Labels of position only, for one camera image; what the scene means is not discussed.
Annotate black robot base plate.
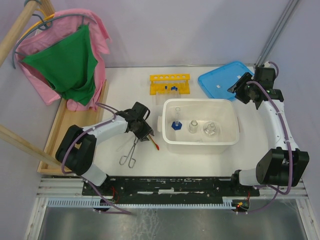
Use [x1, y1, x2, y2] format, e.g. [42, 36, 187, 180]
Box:
[82, 176, 260, 205]

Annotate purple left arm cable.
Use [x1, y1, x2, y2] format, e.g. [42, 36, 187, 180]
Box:
[61, 102, 135, 216]

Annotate small glass flask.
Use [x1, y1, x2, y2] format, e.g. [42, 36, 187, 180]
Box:
[203, 121, 217, 136]

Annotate small glass beaker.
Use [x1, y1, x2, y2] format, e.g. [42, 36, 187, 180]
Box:
[188, 120, 199, 134]

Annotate green shirt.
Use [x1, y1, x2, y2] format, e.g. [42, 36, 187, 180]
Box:
[20, 24, 98, 106]

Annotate metal crucible tongs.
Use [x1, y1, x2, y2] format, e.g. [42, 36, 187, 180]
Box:
[119, 137, 139, 169]

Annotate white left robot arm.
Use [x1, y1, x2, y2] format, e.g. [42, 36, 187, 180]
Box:
[55, 102, 154, 195]

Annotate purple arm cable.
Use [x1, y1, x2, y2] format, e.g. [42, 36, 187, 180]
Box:
[237, 61, 295, 214]
[61, 102, 135, 216]

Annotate grey clothes hanger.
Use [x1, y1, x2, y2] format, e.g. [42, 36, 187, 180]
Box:
[11, 13, 97, 69]

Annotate yellow clothes hanger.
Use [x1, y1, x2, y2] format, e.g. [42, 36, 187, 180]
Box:
[20, 8, 55, 40]

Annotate grey slotted cable duct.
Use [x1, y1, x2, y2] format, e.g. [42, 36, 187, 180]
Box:
[47, 197, 236, 210]

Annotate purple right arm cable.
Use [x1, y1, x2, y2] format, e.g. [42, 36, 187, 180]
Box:
[237, 61, 295, 214]

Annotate small green circuit board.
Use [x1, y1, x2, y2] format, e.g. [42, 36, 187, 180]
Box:
[236, 201, 250, 211]

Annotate blue plastic bin lid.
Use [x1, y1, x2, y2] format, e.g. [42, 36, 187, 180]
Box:
[197, 61, 254, 101]

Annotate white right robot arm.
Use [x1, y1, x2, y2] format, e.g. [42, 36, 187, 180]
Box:
[228, 64, 310, 196]

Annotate wooden clothes rack frame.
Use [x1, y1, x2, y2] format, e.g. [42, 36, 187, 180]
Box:
[0, 0, 110, 176]

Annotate pink shirt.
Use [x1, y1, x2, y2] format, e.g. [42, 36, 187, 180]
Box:
[15, 8, 110, 112]

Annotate red orange stirring rod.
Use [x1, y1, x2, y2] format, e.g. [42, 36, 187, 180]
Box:
[148, 135, 160, 151]

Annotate yellow test tube rack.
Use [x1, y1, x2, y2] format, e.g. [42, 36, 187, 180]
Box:
[149, 73, 190, 96]

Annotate aluminium frame post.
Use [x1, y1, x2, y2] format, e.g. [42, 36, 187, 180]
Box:
[254, 0, 301, 67]

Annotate white plastic storage bin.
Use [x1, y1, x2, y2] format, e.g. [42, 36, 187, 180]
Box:
[157, 98, 240, 155]

